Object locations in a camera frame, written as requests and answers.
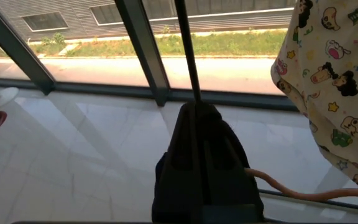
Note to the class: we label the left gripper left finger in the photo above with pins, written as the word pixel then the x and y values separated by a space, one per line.
pixel 179 180

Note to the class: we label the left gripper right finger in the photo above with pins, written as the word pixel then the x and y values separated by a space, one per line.
pixel 228 193

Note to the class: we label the black garment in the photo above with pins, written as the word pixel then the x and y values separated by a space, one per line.
pixel 210 118

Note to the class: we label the pink clothes hanger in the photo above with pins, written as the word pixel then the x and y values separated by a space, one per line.
pixel 309 196

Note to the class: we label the cream printed garment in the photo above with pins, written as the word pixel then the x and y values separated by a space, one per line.
pixel 337 77

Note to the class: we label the white pole stand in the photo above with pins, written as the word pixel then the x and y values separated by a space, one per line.
pixel 2 98

